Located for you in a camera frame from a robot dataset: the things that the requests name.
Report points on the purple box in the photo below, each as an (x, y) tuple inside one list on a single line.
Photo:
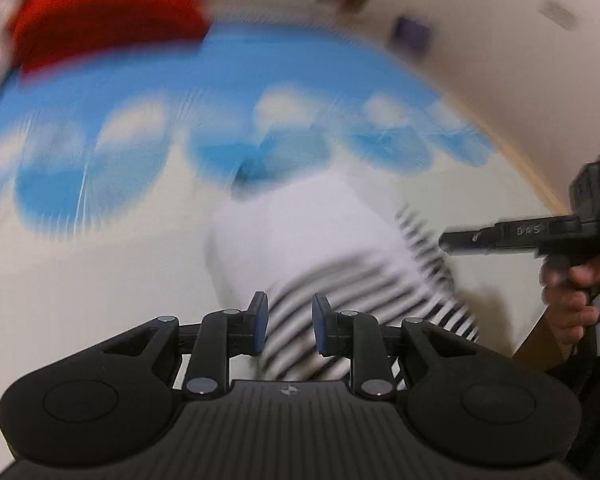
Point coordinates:
[(412, 34)]

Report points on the person's right hand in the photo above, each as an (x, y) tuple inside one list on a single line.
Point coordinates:
[(570, 305)]

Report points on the red folded blanket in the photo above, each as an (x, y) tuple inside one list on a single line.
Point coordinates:
[(105, 20)]

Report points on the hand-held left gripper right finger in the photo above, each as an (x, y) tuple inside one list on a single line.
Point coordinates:
[(322, 322)]

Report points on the blue and white patterned bedsheet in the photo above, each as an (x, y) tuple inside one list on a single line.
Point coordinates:
[(130, 160)]

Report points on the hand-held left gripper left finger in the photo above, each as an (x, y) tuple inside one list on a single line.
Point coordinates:
[(260, 322)]

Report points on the striped top with white vest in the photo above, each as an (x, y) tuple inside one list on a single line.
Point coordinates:
[(300, 240)]

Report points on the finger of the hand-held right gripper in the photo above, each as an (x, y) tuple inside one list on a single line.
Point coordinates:
[(470, 241)]

